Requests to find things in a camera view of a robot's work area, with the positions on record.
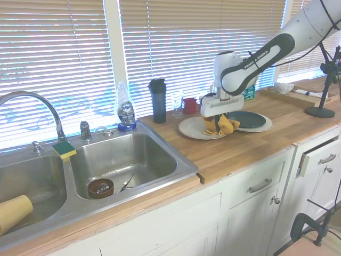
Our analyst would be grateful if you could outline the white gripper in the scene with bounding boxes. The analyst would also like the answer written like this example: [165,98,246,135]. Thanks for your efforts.
[200,94,245,135]

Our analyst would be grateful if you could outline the yellow terry cloth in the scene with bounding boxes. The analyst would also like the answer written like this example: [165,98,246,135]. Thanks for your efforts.
[202,113,241,137]

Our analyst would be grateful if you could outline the white plate with gold rim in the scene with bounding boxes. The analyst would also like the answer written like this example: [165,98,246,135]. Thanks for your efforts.
[178,116,230,140]

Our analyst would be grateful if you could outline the dark teal plate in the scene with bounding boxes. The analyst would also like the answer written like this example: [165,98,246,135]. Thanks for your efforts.
[228,110,267,129]

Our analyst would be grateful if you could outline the dark green plate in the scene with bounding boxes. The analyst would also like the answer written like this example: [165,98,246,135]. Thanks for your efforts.
[234,112,274,133]

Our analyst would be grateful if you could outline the red mug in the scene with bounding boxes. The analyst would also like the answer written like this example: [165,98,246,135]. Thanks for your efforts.
[182,97,201,115]

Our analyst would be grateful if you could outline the teal carton box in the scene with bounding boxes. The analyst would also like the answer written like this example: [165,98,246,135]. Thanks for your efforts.
[241,79,257,101]

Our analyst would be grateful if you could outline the clear drinking glass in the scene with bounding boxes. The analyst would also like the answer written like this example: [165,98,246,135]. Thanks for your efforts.
[170,90,185,119]

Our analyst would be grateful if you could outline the black shaker bottle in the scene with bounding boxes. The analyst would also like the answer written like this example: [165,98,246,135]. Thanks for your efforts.
[148,77,167,124]

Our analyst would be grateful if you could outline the white patterned bowl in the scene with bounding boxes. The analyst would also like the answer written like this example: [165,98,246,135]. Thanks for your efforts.
[273,82,295,94]

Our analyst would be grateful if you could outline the wooden tray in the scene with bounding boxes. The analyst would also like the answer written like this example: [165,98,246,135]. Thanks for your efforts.
[259,84,341,108]

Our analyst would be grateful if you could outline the white window blind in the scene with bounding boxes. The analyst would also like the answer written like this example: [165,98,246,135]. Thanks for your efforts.
[118,0,288,119]
[0,0,107,151]
[277,0,341,81]

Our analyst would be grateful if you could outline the white and blue utensil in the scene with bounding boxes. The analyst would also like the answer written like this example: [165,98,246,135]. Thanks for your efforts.
[291,88,324,99]

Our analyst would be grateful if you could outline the blue dish soap bottle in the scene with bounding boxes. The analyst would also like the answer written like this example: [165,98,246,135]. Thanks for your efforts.
[117,81,139,132]

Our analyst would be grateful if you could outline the white kitchen cabinet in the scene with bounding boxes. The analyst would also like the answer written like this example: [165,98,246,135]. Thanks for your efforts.
[0,124,341,256]

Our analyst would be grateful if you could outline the stainless steel double sink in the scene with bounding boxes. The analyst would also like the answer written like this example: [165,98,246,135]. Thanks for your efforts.
[0,121,200,238]

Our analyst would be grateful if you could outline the metal tongs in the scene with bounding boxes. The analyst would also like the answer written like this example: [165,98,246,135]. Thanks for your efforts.
[114,173,135,194]

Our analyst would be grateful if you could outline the chrome sink sprayer cap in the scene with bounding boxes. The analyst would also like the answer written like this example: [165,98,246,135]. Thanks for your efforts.
[94,126,113,137]

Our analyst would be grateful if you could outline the black table clamp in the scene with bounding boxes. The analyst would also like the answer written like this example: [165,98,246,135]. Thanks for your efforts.
[290,198,341,247]

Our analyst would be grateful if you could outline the metal whisk ball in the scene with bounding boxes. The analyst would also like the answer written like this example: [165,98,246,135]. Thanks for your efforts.
[95,181,110,194]

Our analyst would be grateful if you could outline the brown bowl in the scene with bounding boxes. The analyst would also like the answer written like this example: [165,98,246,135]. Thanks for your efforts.
[87,178,116,201]

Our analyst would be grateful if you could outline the yellow green sponge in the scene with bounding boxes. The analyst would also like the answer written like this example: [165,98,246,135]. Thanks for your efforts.
[52,141,77,161]

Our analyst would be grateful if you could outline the chrome curved faucet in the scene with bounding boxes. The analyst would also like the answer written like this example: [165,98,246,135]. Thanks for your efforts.
[0,91,68,142]

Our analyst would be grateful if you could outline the chrome sink knob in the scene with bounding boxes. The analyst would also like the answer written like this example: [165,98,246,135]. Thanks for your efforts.
[30,140,45,155]

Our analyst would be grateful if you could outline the yellow plastic cup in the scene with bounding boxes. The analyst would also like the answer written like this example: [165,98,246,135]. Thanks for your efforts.
[0,194,34,237]

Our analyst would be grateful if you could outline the long metal drawer handle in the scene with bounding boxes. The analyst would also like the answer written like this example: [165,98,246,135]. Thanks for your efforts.
[317,153,338,165]
[248,178,273,194]

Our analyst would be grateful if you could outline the black camera stand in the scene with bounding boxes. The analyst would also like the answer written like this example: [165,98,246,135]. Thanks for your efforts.
[304,42,341,118]

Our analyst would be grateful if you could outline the white window frame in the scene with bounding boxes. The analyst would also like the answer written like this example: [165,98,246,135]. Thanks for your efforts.
[102,0,127,114]

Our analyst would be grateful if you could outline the black exterior camera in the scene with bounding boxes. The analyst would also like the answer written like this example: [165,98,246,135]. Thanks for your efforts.
[332,45,341,75]

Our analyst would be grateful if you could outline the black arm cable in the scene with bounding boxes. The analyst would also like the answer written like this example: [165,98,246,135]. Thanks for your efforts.
[247,0,341,70]

